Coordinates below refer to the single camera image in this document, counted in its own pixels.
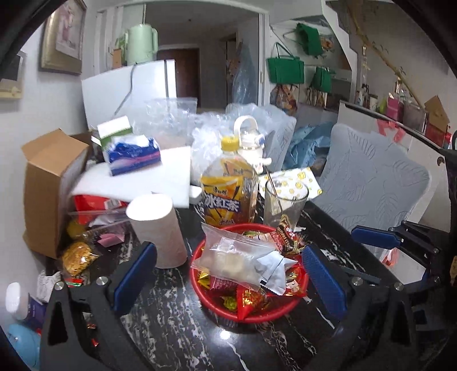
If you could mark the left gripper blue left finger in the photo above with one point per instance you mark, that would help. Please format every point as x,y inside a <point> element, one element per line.
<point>130,276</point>

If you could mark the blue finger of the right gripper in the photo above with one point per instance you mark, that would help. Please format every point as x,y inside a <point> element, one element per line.
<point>375,237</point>

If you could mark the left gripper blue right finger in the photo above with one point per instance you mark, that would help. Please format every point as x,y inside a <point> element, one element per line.
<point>328,281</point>

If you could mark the red orange candy packet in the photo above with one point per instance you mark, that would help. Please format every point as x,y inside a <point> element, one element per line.
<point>250,301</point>

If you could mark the clear zip bag with snack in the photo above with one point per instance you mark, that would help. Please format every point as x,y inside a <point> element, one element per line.
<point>232,256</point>

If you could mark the gold red snack bag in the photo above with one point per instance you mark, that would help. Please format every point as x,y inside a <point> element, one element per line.
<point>287,241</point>

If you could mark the white paper towel roll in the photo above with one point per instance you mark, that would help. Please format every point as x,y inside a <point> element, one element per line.
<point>154,220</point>

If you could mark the grey leaf pattern chair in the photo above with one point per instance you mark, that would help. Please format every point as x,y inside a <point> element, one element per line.
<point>368,181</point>

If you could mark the yellow snack bag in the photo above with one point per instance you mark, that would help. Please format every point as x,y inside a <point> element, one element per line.
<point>77,257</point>

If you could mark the red packaged box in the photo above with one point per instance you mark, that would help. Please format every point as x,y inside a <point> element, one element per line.
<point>86,205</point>

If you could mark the red plastic basket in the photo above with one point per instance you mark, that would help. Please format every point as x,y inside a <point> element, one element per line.
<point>219,296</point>

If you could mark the yellow smiley paper bag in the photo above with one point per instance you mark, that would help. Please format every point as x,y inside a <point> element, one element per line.
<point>293,184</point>

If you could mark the white foam board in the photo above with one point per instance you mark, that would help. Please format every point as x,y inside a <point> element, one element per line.
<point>172,176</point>

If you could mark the clear drinking glass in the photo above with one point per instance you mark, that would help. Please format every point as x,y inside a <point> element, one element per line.
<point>274,208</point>

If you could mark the blue tissue pack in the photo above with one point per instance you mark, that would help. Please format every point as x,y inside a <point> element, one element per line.
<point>131,152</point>

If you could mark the iced tea bottle yellow cap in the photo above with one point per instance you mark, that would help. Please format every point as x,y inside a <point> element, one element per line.
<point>230,187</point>

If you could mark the brown cardboard box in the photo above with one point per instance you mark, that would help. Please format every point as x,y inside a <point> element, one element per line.
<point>54,163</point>

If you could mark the light blue round gadget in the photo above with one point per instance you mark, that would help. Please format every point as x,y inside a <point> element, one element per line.
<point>27,344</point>

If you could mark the white cartoon water bottle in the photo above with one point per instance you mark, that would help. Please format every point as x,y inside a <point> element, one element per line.
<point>251,143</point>

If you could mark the green tote bag lower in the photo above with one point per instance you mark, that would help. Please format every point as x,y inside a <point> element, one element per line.
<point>322,79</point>

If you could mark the green tote bag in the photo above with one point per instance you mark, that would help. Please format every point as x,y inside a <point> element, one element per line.
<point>308,38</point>
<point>322,79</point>
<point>285,68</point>

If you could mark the white refrigerator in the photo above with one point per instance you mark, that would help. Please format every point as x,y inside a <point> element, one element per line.
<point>103,93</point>

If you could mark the green tote bag upper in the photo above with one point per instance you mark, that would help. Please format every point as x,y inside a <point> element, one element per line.
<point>308,38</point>

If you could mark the mint green kettle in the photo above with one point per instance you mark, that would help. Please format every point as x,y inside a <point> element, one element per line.
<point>141,43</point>

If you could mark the gold framed picture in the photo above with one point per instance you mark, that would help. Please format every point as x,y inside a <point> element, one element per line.
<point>61,49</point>

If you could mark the wall intercom panel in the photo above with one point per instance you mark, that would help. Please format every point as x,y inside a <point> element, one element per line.
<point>12,82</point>

